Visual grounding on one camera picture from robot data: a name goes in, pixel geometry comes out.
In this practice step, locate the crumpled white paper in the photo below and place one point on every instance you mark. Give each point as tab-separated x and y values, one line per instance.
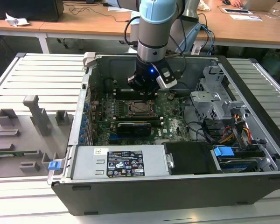
16	21

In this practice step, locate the wooden desk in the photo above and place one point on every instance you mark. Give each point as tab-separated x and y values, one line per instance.
84	25

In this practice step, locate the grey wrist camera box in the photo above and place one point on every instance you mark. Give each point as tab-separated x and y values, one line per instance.
131	80

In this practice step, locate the pale blue teach pendant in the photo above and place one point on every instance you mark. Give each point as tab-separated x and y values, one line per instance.
192	35

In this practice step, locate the hard disk with blue label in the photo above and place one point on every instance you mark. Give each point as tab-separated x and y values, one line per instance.
238	166

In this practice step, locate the black computer mouse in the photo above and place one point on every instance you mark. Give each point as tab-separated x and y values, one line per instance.
226	2

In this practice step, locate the white tablet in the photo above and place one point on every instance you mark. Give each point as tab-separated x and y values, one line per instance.
236	10

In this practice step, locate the green motherboard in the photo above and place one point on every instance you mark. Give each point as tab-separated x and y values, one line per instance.
172	130

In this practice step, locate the blue disk carrier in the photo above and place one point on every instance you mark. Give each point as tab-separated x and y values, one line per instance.
224	154

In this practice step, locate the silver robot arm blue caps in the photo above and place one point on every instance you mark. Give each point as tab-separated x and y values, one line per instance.
151	35

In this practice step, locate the round coin battery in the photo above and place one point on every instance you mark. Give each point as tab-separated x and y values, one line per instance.
171	95

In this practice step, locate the grey case latch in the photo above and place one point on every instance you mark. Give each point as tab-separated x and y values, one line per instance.
88	58

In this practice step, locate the teal chair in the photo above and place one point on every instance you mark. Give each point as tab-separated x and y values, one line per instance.
273	63

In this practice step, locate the black box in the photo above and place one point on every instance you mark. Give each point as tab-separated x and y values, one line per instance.
25	9

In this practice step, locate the CPU socket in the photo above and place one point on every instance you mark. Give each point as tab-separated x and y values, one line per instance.
127	111

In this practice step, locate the blue expansion slot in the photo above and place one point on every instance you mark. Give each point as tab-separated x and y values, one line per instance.
114	140

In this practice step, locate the black and grey PC case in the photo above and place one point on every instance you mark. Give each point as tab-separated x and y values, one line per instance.
154	193

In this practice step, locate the silver metal drive cage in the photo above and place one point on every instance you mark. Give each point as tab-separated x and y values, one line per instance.
205	100

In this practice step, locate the black graphics card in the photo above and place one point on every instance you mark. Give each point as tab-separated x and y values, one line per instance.
134	129

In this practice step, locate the green RAM stick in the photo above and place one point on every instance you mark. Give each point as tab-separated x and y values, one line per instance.
18	153

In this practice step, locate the silver power supply with label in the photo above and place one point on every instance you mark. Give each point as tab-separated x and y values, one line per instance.
88	163

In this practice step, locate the silver laptop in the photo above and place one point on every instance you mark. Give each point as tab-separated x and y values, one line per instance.
259	5

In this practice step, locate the white paper sheet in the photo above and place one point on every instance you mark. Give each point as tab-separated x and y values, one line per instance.
246	17

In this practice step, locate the blue case latch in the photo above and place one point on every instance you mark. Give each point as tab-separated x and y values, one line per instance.
54	165

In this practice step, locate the black RAM slot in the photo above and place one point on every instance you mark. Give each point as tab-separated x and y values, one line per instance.
137	121
123	93
137	118

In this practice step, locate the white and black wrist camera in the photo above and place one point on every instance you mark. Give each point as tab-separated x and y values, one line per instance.
168	78

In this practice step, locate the grey parts rack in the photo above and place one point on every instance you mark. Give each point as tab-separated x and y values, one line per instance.
18	140

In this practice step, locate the patterned beige cloth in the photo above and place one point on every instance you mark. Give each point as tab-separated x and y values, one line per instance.
204	5

